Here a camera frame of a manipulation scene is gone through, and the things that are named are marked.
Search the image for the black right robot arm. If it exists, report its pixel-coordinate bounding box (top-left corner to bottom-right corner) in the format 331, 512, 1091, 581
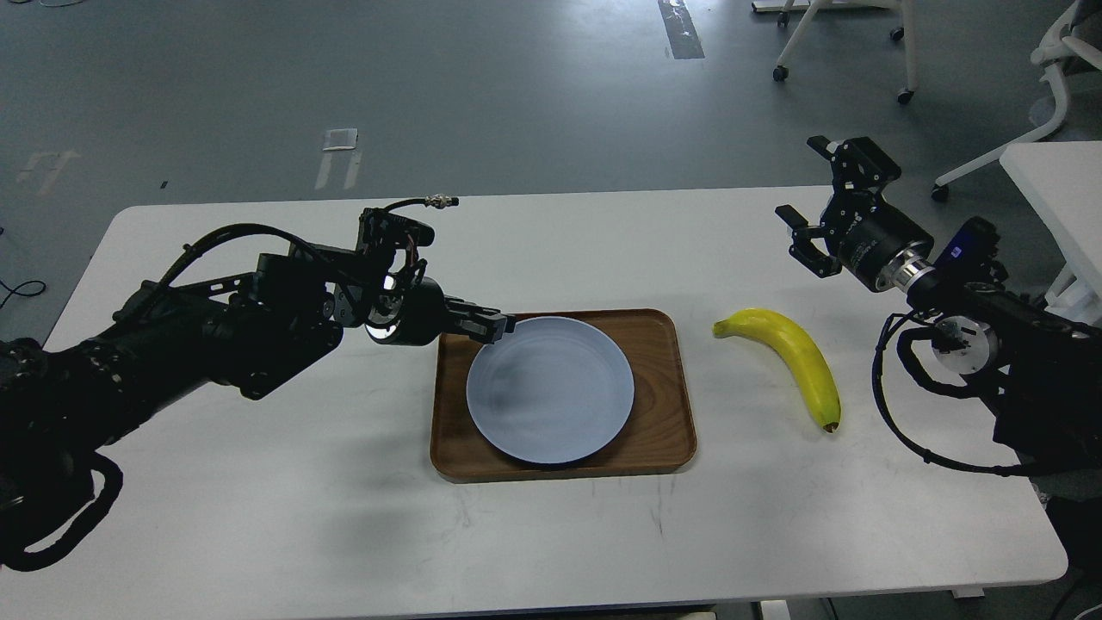
776, 135, 1101, 476

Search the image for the light blue plate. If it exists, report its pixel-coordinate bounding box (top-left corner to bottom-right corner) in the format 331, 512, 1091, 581
466, 315, 636, 466

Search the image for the yellow banana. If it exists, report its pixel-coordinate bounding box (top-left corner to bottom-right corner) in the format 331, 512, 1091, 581
711, 307, 842, 433

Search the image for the white rolling stand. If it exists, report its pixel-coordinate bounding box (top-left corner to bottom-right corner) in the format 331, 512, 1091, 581
750, 1, 919, 109

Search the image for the grey floor tape strip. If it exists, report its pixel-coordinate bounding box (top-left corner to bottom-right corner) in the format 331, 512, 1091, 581
657, 0, 705, 59

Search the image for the white side table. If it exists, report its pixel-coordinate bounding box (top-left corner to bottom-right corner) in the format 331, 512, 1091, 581
1000, 140, 1101, 295

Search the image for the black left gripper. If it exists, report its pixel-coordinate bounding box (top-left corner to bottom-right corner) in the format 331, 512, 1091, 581
365, 278, 518, 346

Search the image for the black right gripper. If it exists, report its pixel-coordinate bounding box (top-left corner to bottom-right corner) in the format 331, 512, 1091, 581
775, 135, 933, 293

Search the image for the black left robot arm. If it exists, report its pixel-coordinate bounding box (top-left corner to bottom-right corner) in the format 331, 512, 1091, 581
1, 200, 517, 572

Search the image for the black cable on floor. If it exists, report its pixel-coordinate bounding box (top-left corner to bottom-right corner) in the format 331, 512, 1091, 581
0, 278, 47, 307

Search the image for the brown wooden tray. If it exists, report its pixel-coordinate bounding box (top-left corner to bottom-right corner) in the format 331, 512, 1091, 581
430, 307, 696, 483

